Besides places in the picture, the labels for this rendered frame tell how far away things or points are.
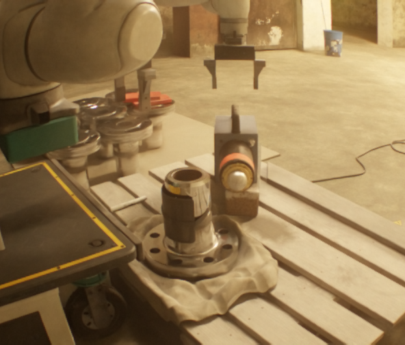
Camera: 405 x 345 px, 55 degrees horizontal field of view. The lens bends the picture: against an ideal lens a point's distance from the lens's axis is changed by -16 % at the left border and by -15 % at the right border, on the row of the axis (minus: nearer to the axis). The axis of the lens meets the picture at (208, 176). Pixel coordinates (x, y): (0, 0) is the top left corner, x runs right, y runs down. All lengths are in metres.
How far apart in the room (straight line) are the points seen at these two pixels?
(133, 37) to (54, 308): 0.61
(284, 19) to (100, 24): 5.86
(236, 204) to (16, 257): 0.76
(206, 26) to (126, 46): 5.00
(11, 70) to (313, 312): 0.86
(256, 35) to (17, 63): 5.42
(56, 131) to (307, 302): 0.71
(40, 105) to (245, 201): 0.84
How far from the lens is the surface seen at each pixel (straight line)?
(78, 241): 1.04
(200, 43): 5.58
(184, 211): 1.12
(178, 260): 1.18
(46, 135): 0.83
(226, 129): 1.47
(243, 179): 1.25
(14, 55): 0.79
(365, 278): 1.22
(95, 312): 1.13
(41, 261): 1.00
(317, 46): 6.86
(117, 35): 0.63
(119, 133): 1.95
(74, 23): 0.66
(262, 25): 6.13
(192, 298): 1.09
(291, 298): 1.12
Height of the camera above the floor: 0.86
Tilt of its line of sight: 24 degrees down
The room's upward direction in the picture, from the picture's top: 1 degrees counter-clockwise
